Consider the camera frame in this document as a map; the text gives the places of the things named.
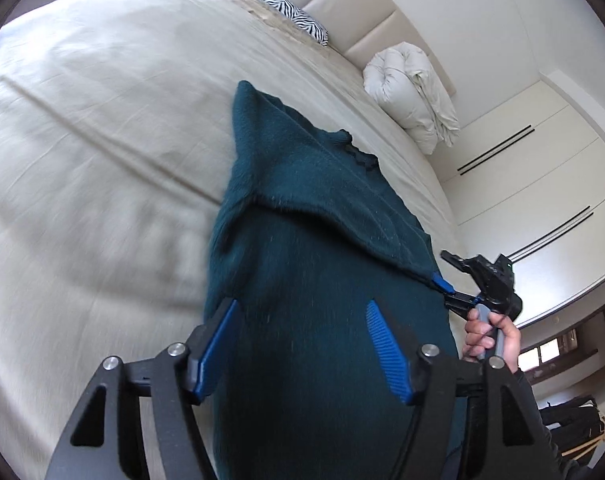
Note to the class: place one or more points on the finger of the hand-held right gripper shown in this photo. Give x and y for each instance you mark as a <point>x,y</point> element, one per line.
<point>443,283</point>
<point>453,258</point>

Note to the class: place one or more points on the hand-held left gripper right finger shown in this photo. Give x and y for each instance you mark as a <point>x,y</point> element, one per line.
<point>387,355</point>

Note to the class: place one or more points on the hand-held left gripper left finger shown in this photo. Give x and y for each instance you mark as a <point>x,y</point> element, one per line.
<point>217,350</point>

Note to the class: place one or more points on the dark teal knit sweater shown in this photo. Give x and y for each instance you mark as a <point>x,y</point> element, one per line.
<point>307,260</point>

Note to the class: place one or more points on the person's right forearm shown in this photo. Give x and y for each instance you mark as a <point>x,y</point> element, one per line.
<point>547,435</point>

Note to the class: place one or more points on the person's right hand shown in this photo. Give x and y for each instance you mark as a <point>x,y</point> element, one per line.
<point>509,345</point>

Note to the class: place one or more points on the brown framed window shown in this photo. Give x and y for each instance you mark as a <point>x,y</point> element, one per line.
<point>567,345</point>

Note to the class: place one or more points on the white wardrobe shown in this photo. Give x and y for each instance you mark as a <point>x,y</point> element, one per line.
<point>532,185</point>

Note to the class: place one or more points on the dark cloth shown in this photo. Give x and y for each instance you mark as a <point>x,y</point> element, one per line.
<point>572,417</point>

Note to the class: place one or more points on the folded white duvet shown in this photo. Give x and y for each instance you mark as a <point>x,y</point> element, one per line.
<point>407,95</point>

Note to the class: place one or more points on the bed with beige sheet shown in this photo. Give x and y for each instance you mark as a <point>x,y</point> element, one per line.
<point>107,135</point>

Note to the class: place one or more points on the beige padded headboard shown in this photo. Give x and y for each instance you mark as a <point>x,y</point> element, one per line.
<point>362,15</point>

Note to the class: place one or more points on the zebra print pillow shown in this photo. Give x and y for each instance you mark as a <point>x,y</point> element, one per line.
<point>292,15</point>

